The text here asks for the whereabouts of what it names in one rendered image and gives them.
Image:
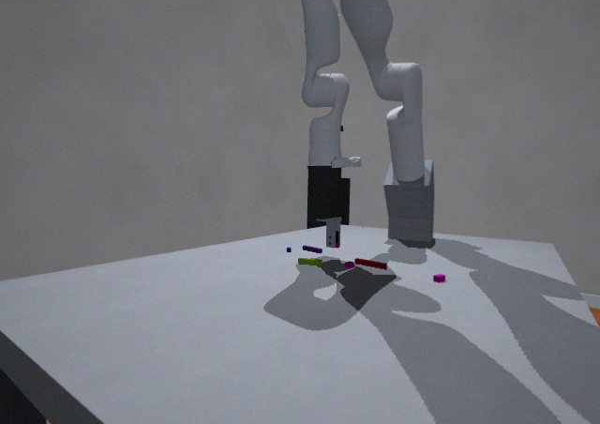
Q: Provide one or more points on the red rod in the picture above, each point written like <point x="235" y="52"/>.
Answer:
<point x="370" y="263"/>

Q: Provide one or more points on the lime green rod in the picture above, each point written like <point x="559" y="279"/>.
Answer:
<point x="310" y="261"/>

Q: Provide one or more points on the purple rod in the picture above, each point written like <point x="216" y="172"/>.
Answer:
<point x="313" y="249"/>

